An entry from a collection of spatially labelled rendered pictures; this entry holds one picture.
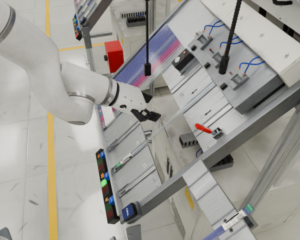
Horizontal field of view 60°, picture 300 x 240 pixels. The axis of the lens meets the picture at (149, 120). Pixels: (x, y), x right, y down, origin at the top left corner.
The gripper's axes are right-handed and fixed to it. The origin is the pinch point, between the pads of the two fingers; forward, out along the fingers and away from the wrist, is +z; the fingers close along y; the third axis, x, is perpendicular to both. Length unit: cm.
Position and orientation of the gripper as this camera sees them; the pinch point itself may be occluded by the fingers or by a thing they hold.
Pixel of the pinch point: (151, 107)
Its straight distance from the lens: 84.7
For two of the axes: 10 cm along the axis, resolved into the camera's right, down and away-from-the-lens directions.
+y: -2.8, -6.9, 6.7
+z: 7.8, 2.4, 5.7
